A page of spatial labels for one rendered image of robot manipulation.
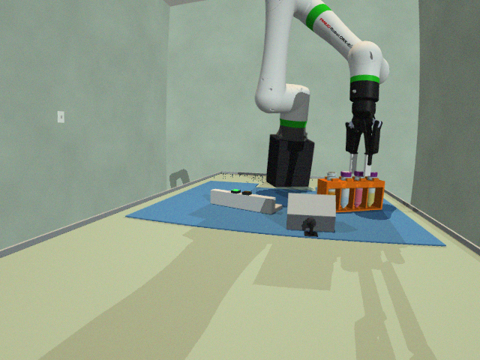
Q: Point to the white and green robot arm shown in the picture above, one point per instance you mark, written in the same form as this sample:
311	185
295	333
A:
368	69

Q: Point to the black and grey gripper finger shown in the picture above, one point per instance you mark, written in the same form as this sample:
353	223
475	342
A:
371	145
352	139

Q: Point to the blue flat mat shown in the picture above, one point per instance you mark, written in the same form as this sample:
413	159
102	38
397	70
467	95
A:
194	208

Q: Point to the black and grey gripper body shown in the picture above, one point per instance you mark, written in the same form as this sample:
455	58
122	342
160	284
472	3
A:
363	109

